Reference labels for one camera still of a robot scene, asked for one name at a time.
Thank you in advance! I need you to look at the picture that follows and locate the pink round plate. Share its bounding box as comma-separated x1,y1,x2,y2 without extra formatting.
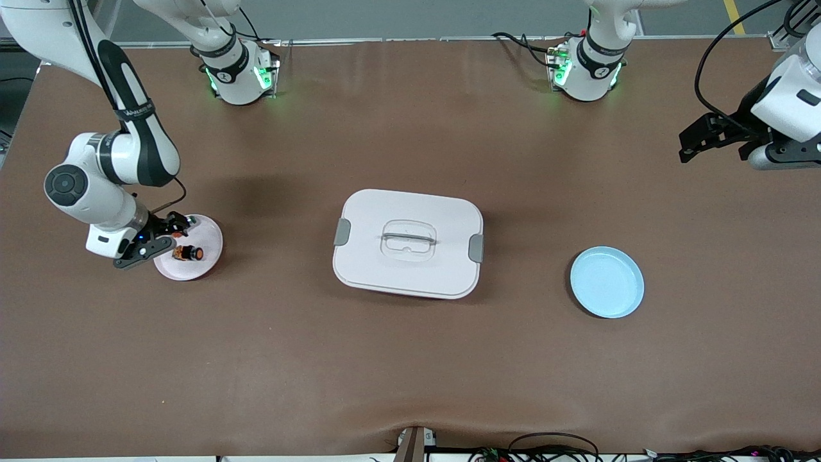
153,214,224,282

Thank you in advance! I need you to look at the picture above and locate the blue round plate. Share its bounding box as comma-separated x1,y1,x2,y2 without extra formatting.
570,246,645,320

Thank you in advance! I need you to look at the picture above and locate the white lidded storage box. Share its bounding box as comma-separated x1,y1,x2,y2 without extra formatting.
332,189,485,300

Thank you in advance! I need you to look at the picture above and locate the brown table mat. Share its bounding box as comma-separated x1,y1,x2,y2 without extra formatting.
0,37,821,458

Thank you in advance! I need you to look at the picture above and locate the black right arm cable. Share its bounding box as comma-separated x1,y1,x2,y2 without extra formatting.
67,0,188,216

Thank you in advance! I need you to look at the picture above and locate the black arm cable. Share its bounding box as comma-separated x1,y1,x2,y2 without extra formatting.
695,0,791,121
67,0,188,216

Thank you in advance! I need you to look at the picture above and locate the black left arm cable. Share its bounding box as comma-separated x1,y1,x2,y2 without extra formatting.
695,0,791,121

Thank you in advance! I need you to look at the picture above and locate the aluminium frame post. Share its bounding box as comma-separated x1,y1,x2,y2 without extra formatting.
768,0,821,53

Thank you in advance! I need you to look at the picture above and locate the black base power cable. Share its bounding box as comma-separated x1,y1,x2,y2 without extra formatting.
491,31,566,70

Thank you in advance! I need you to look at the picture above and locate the metal table edge rail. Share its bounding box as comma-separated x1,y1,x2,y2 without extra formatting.
115,35,781,49

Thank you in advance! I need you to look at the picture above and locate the black cable bundle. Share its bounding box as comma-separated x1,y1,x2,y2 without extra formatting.
645,444,821,462

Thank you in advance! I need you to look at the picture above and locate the brown table edge bracket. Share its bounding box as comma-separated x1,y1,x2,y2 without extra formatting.
393,425,439,462

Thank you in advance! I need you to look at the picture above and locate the black cable loop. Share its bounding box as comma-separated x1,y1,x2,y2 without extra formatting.
507,432,602,462

